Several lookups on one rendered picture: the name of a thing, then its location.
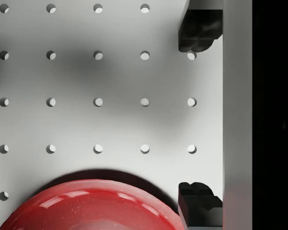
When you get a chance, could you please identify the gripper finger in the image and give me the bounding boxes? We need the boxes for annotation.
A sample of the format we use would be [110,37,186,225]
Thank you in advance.
[178,182,224,230]
[178,9,224,53]

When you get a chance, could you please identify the red plate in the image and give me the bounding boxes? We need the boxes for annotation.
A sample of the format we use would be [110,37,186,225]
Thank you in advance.
[0,178,187,230]

